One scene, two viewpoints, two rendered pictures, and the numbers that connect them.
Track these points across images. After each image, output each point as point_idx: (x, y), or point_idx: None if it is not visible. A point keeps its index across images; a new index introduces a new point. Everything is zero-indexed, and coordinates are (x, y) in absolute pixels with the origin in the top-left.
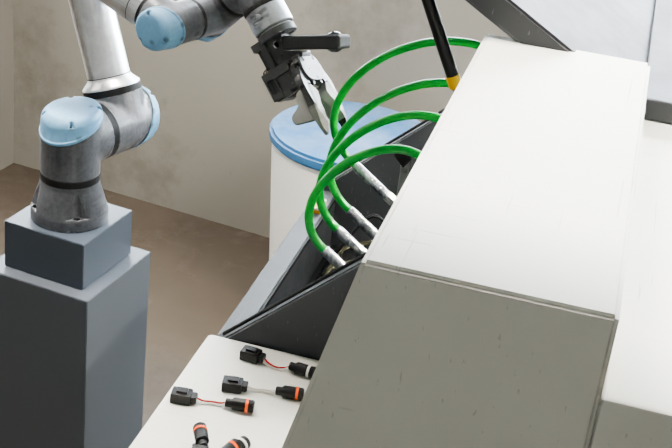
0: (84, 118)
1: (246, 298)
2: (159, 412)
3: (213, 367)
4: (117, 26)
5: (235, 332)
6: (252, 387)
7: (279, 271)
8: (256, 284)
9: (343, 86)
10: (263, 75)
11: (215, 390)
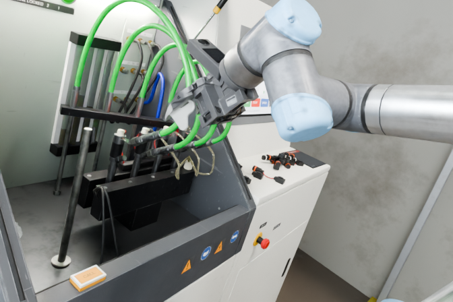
0: (396, 300)
1: (222, 221)
2: (288, 183)
3: (262, 186)
4: (444, 290)
5: (249, 189)
6: (249, 173)
7: (188, 229)
8: (210, 226)
9: (191, 77)
10: (245, 108)
11: (264, 179)
